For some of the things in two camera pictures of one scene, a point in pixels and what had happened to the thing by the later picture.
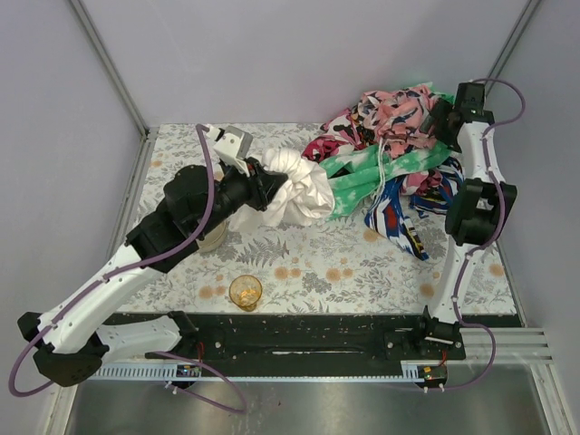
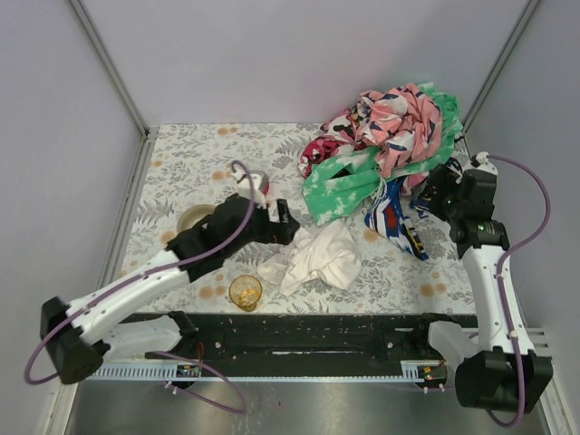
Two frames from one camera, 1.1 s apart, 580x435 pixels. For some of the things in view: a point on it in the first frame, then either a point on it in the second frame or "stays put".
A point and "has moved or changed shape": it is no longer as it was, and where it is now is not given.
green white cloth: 372,169 has moved or changed shape
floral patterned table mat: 337,266 stays put
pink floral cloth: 394,117 has moved or changed shape
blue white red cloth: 386,213 stays put
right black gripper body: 436,120 to 435,194
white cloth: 304,195 to 328,252
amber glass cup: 245,291 stays put
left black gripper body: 261,184 to 275,224
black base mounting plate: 316,338 stays put
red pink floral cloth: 338,138 stays put
